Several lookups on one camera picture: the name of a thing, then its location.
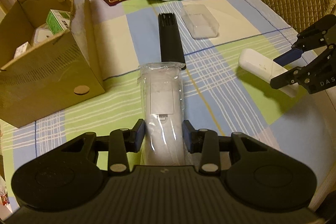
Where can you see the clear plastic tray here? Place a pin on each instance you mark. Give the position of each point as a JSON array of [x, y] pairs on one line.
[[199, 21]]

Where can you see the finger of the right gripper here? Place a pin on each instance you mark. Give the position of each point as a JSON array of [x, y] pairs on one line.
[[284, 80], [288, 57]]

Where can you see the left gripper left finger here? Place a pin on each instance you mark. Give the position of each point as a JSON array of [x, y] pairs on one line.
[[122, 141]]

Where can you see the white rounded plastic device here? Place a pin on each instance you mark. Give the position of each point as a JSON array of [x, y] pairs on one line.
[[259, 65]]

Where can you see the black remote control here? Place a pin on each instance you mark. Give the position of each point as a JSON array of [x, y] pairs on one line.
[[170, 40]]

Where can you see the small white box in box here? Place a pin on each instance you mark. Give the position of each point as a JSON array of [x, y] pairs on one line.
[[22, 49]]

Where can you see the white remote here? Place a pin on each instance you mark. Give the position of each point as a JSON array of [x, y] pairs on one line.
[[162, 99]]

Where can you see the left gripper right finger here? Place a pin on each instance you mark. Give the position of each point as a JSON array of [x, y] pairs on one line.
[[205, 142]]

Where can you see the green white carton in box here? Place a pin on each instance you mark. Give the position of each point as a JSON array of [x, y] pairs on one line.
[[58, 21]]

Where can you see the white socket adapter in box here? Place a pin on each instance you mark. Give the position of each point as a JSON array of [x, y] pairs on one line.
[[41, 34]]

